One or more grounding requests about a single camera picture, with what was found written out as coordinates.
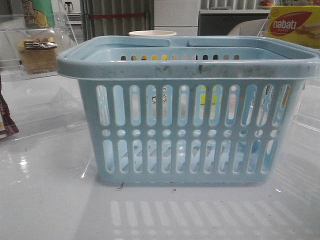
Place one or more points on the packaged bread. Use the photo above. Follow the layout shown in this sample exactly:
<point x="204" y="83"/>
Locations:
<point x="38" y="55"/>

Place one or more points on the light blue plastic basket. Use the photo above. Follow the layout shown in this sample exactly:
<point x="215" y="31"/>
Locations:
<point x="188" y="109"/>

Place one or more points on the white cabinet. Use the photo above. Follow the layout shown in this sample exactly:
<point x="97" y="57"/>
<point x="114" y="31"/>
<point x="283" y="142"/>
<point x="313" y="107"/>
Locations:
<point x="180" y="16"/>

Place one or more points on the red barrier belt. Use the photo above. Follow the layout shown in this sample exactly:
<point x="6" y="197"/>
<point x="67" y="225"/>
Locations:
<point x="114" y="16"/>

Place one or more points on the clear acrylic left shelf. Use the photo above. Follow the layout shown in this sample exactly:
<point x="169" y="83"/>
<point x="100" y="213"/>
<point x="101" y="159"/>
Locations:
<point x="42" y="105"/>

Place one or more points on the clear acrylic display shelf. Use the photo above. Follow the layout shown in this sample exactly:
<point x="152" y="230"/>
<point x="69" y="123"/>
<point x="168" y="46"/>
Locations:
<point x="308" y="115"/>

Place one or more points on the brown snack packet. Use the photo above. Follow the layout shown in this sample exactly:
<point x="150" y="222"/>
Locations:
<point x="7" y="125"/>

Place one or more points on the fruit plate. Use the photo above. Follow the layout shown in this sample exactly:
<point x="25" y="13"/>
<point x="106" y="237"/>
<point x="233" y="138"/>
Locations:
<point x="266" y="3"/>

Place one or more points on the green yellow snack bag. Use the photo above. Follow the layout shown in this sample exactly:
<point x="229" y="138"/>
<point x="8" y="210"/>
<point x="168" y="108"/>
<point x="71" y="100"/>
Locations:
<point x="38" y="13"/>

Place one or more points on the yellow nabati wafer box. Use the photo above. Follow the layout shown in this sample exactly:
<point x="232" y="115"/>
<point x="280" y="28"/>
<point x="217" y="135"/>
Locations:
<point x="295" y="24"/>

